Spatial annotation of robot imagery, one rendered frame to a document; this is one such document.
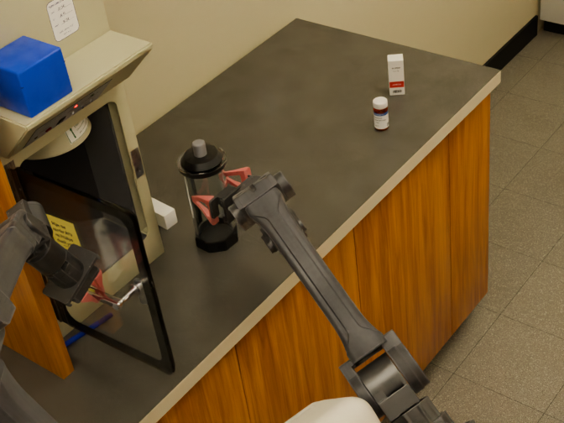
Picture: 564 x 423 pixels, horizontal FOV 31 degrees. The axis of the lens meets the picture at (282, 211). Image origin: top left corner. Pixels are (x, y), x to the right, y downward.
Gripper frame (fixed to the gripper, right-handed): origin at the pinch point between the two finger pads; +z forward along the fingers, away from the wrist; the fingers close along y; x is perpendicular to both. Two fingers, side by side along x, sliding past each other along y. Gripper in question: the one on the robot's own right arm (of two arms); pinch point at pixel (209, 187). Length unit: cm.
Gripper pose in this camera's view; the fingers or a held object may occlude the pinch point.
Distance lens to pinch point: 223.8
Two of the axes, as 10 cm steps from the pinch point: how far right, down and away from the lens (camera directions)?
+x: 1.2, 7.8, 6.1
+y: -6.1, 5.4, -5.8
